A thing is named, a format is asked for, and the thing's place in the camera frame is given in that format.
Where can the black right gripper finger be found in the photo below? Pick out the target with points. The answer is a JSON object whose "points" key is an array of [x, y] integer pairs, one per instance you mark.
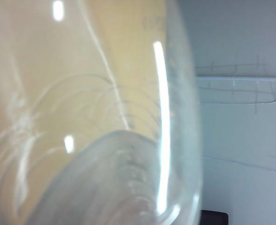
{"points": [[215, 218]]}

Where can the clear water bottle red label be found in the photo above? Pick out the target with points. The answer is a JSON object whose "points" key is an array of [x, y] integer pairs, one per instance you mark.
{"points": [[86, 112]]}

